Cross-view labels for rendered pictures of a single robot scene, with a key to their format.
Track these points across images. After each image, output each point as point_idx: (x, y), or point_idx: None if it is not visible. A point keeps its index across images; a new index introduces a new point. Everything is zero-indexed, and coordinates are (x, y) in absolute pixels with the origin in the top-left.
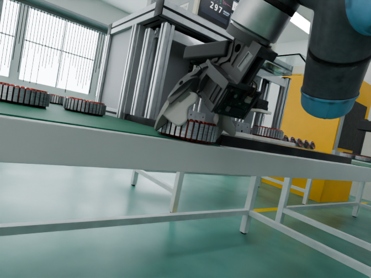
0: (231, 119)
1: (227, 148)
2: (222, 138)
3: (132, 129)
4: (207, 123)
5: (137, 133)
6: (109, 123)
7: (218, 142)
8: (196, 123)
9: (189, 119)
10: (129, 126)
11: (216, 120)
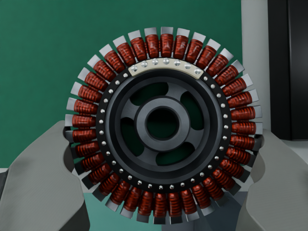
0: None
1: (248, 188)
2: (284, 140)
3: (27, 101)
4: (168, 214)
5: (6, 167)
6: (5, 17)
7: (273, 128)
8: (124, 216)
9: (197, 78)
10: (64, 0)
11: (255, 171)
